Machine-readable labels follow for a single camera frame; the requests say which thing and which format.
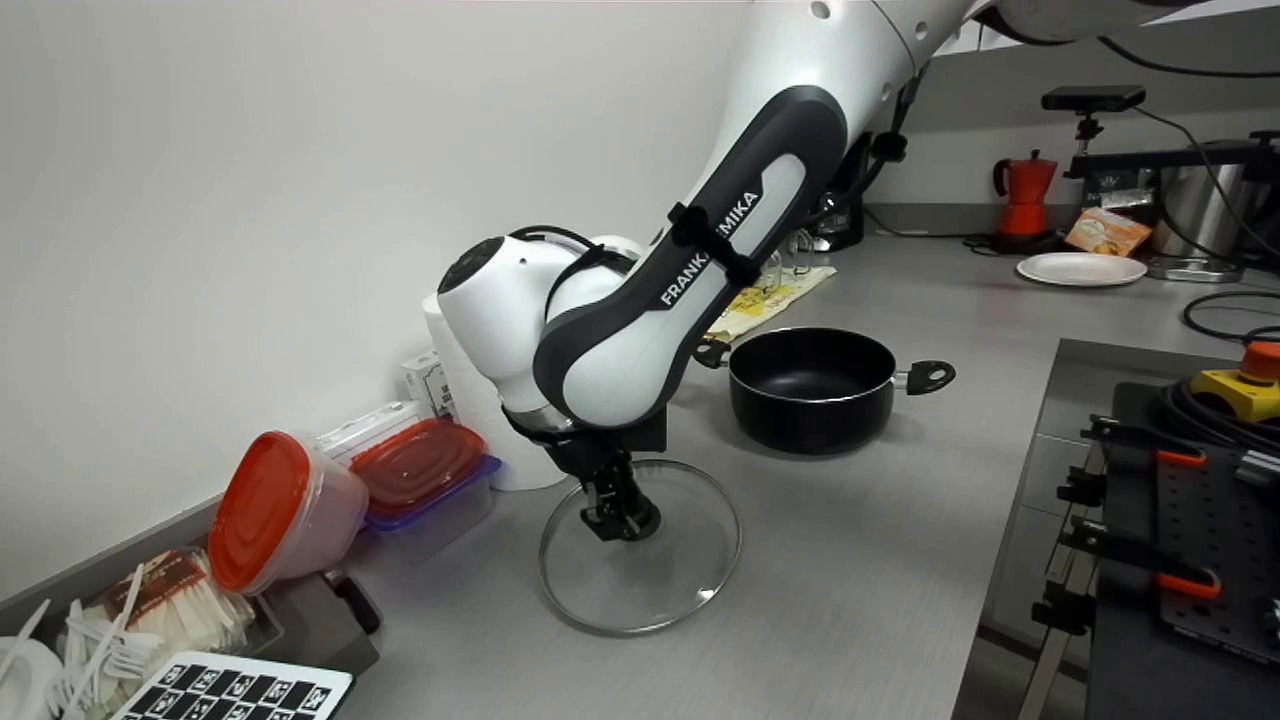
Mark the rectangular container with blue lid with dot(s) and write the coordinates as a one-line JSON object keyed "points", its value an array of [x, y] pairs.
{"points": [[445, 521]]}

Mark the orange snack packet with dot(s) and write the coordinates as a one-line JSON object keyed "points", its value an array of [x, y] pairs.
{"points": [[1107, 231]]}

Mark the glass lid with black knob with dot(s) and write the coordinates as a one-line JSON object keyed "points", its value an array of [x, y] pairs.
{"points": [[686, 565]]}

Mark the rectangular container with red lid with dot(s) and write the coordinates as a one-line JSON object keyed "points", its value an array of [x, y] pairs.
{"points": [[419, 467]]}

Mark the clear plastic container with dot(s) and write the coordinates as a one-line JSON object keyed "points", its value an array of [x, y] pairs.
{"points": [[366, 425]]}

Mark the yellow emergency stop button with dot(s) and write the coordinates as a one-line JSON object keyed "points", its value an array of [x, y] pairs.
{"points": [[1243, 386]]}

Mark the red moka pot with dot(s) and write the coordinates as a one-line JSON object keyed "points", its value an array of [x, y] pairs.
{"points": [[1025, 203]]}

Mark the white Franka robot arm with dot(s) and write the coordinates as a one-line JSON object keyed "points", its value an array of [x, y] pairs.
{"points": [[642, 323]]}

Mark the grey metal tray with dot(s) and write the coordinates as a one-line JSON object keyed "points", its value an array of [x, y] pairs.
{"points": [[313, 622]]}

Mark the steel kettle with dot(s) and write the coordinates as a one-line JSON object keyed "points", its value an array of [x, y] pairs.
{"points": [[1201, 214]]}

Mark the bag of white plastic cutlery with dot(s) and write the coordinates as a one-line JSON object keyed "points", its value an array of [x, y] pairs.
{"points": [[172, 615]]}

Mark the black camera on stand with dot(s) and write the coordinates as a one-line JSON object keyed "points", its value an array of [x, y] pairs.
{"points": [[1093, 99]]}

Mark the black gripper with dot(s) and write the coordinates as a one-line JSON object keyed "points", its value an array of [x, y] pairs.
{"points": [[597, 467]]}

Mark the yellow red printed tea towel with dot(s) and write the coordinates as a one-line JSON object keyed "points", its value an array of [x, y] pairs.
{"points": [[782, 290]]}

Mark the black white calibration board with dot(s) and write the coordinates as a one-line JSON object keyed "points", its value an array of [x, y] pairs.
{"points": [[243, 690]]}

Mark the white dinner plate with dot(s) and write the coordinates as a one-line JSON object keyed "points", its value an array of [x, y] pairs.
{"points": [[1080, 270]]}

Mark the round container with red lid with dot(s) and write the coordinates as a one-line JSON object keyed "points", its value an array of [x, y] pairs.
{"points": [[265, 513]]}

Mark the white wall outlet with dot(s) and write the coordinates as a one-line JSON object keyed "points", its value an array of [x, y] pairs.
{"points": [[427, 386]]}

